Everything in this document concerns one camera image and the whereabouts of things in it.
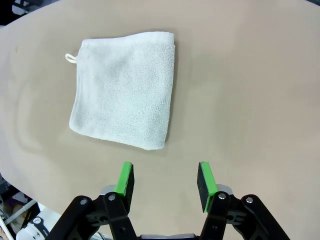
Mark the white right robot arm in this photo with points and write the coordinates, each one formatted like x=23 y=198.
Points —
x=32 y=227

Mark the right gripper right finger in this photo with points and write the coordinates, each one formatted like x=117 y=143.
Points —
x=225 y=215

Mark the white terry towel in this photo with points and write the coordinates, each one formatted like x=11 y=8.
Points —
x=125 y=87

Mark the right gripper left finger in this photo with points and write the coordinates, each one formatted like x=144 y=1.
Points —
x=110 y=215

